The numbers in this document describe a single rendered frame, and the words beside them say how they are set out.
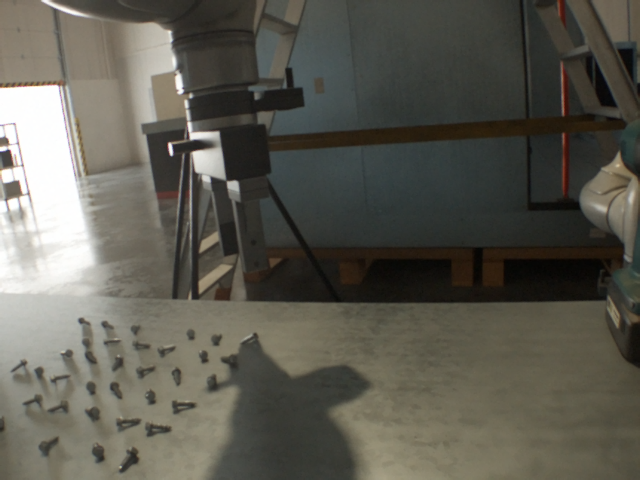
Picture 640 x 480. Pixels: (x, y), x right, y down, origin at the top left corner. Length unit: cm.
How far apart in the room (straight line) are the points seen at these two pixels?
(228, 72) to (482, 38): 194
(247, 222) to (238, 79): 14
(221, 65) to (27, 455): 41
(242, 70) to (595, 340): 47
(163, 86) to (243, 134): 579
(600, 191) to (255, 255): 77
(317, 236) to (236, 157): 214
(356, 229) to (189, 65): 209
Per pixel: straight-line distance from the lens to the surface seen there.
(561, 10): 244
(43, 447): 50
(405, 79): 237
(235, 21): 51
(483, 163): 237
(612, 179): 108
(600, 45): 167
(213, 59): 49
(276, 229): 268
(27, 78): 1223
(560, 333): 58
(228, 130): 47
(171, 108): 619
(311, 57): 249
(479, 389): 47
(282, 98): 53
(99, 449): 46
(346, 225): 253
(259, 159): 48
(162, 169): 629
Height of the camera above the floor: 92
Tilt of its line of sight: 16 degrees down
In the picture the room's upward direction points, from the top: 6 degrees counter-clockwise
